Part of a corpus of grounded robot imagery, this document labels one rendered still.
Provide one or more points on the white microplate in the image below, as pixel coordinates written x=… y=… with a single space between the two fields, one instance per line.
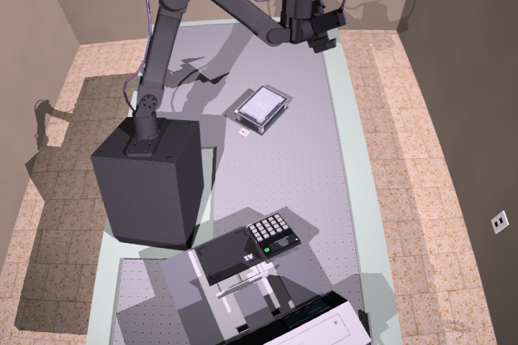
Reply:
x=262 y=103

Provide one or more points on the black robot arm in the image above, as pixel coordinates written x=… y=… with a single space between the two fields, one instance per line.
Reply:
x=292 y=27

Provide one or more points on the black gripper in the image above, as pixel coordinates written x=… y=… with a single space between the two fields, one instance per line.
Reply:
x=321 y=44

